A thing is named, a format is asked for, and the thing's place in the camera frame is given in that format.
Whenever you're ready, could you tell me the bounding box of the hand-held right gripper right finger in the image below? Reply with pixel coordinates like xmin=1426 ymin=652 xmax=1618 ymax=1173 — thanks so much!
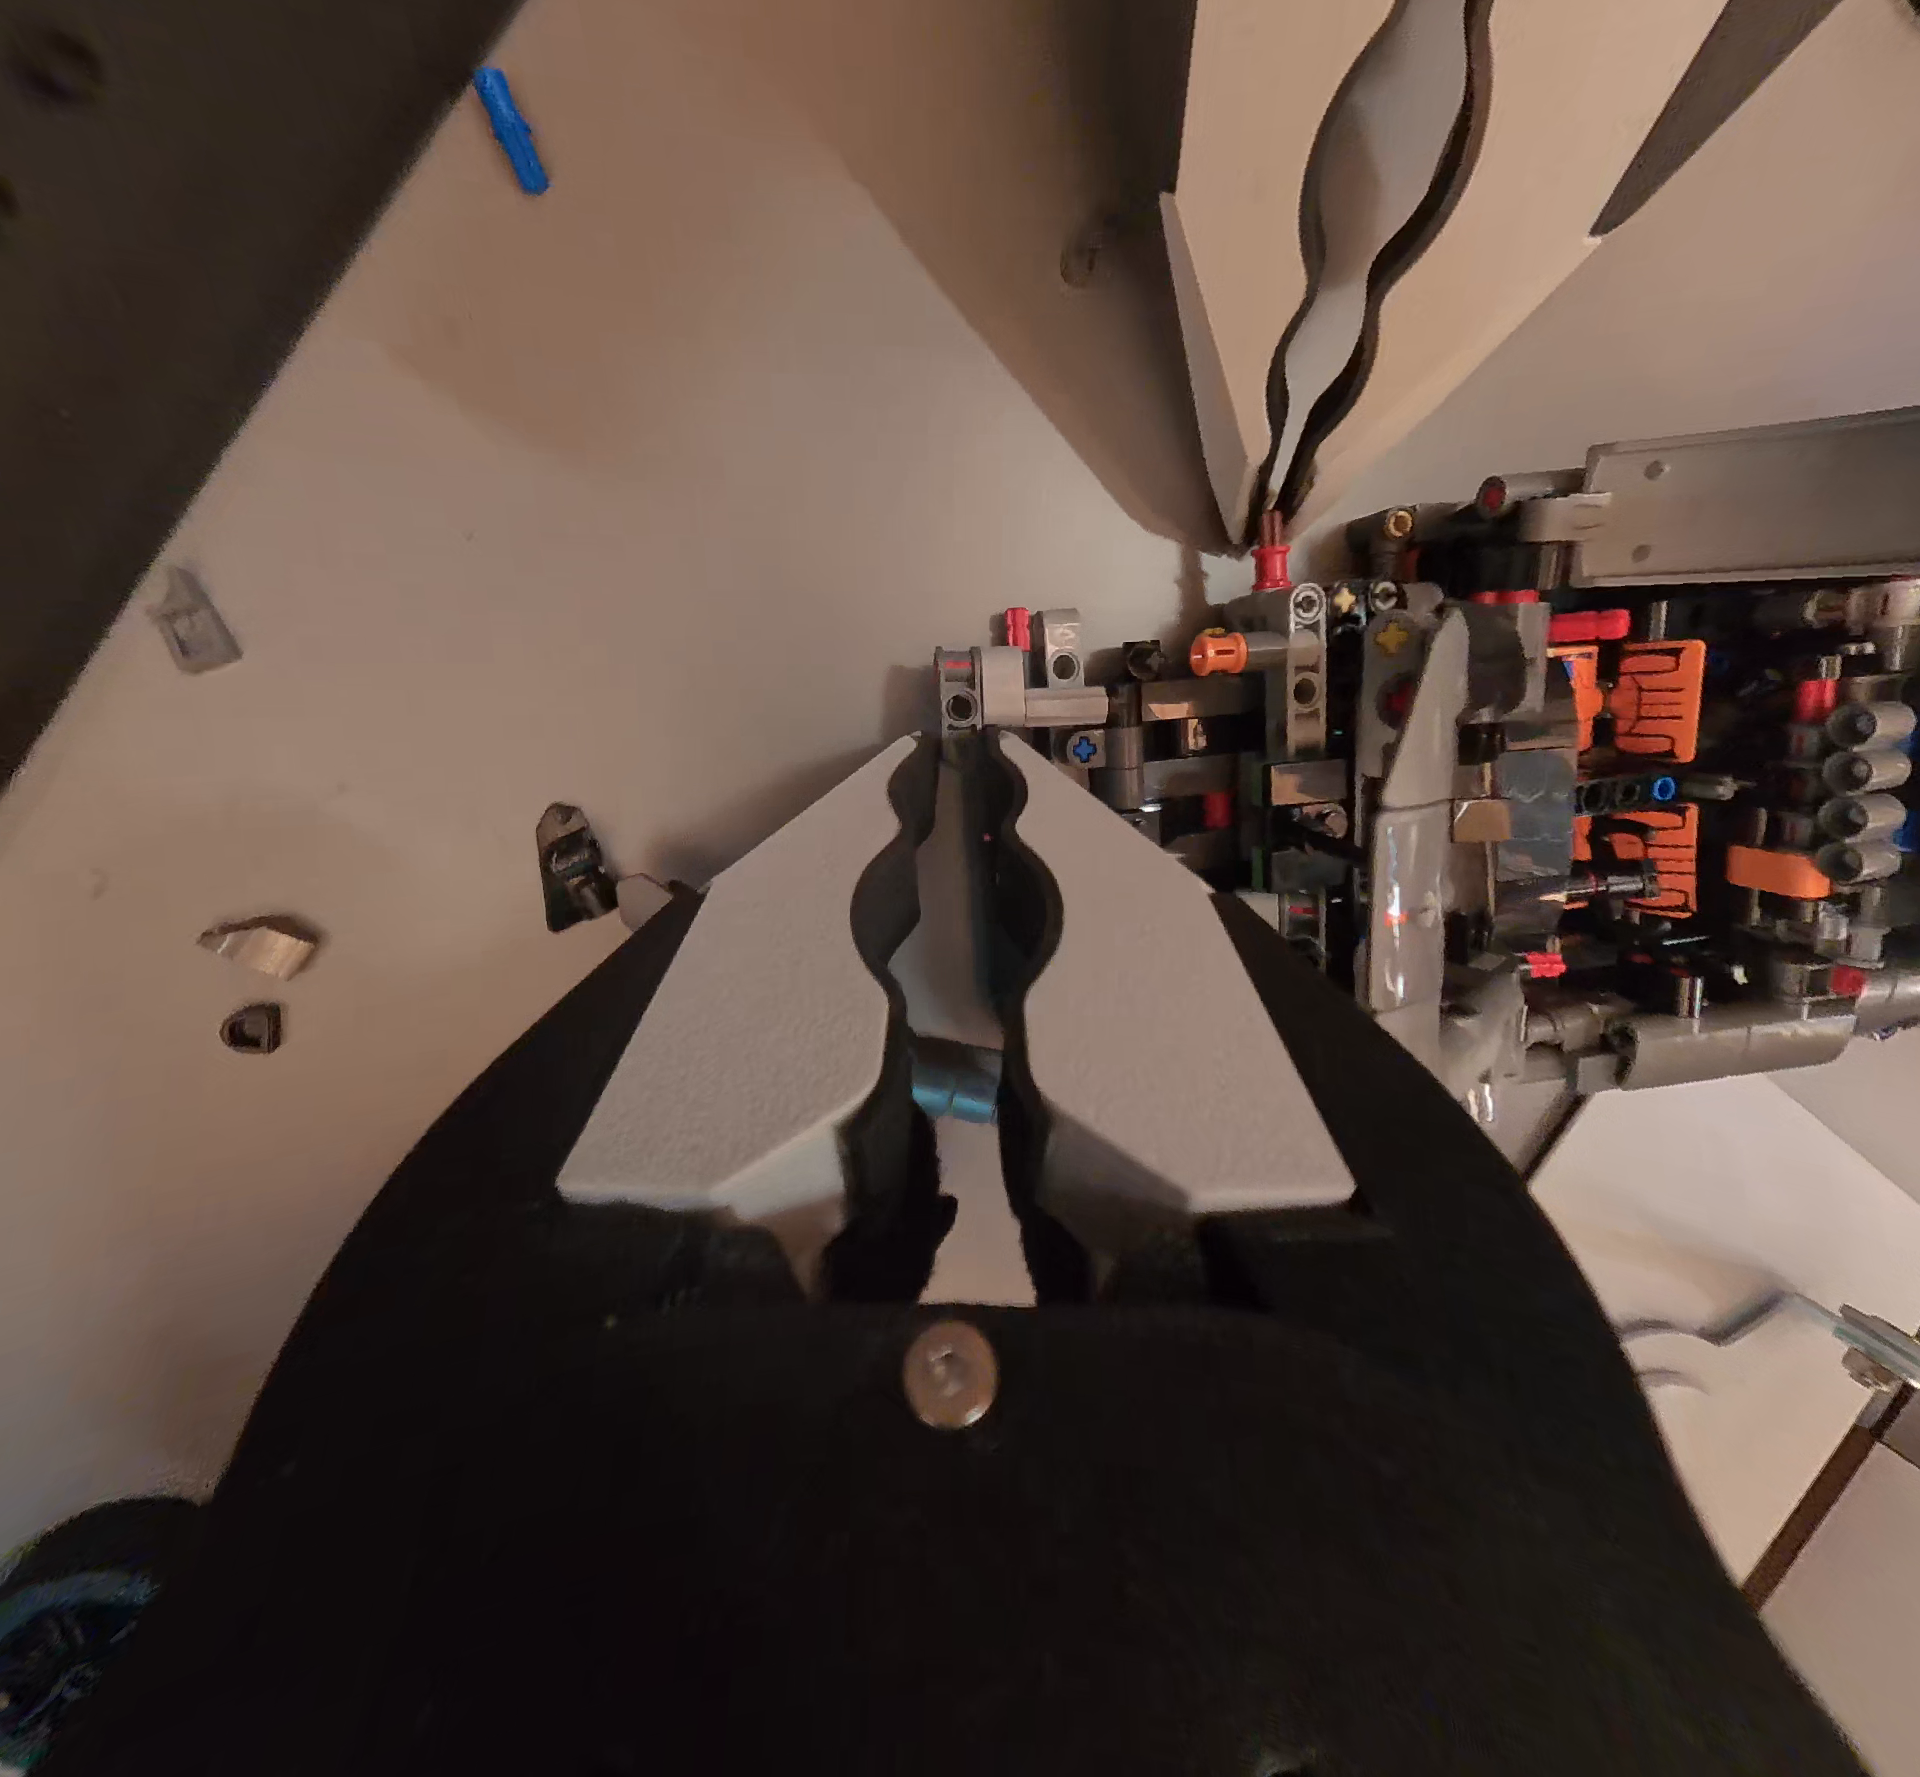
xmin=983 ymin=731 xmax=1362 ymax=1307

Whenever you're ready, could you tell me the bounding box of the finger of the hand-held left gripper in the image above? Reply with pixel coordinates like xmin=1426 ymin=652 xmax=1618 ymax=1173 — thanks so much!
xmin=1279 ymin=0 xmax=1797 ymax=553
xmin=1158 ymin=0 xmax=1434 ymax=560

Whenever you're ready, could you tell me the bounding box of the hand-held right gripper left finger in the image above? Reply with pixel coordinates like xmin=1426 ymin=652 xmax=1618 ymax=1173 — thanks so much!
xmin=554 ymin=736 xmax=961 ymax=1307

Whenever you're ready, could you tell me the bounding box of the grey lego car model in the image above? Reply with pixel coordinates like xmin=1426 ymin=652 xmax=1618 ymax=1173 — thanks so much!
xmin=900 ymin=409 xmax=1920 ymax=1171

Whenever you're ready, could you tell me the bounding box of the black lego wedge piece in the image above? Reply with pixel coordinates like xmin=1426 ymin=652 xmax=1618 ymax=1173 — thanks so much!
xmin=534 ymin=799 xmax=621 ymax=937

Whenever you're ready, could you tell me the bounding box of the grey lego slope piece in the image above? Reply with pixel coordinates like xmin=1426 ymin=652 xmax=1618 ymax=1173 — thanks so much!
xmin=199 ymin=914 xmax=324 ymax=981

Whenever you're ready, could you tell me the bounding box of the grey lego plate piece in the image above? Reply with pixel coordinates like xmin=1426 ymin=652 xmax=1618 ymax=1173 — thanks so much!
xmin=147 ymin=566 xmax=246 ymax=677

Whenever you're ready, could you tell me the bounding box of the blue lego pin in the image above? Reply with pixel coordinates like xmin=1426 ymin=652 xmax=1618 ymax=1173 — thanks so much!
xmin=471 ymin=63 xmax=554 ymax=200

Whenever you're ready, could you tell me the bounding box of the black lego wheel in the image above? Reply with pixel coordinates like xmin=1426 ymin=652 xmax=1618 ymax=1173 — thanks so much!
xmin=0 ymin=1495 xmax=205 ymax=1777

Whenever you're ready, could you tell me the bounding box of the white book stand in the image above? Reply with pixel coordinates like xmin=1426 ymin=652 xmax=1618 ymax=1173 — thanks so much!
xmin=1514 ymin=1066 xmax=1920 ymax=1599

